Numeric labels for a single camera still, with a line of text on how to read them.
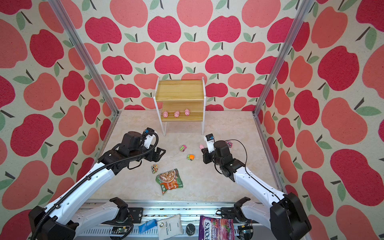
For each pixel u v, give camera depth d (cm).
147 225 69
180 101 82
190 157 93
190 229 63
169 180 85
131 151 57
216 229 68
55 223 38
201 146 83
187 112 98
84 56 87
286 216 39
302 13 71
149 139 67
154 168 88
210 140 72
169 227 70
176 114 96
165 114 96
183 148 97
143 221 75
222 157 63
